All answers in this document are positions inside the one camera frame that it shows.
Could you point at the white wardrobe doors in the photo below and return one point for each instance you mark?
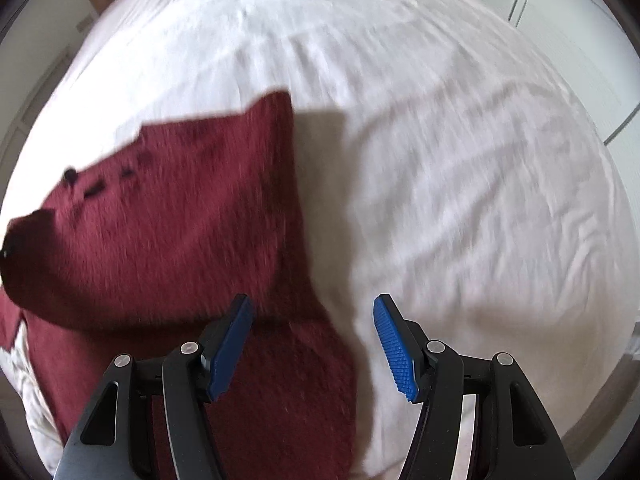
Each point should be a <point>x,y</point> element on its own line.
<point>575,40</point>

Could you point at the maroon knit sweater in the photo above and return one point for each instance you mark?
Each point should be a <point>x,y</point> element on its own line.
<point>175,220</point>

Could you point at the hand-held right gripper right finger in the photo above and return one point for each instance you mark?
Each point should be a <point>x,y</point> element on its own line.
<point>395,350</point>

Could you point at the white bed sheet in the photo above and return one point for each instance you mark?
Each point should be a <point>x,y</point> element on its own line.
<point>440,160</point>

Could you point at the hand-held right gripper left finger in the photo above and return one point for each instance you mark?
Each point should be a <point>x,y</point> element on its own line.
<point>231,345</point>

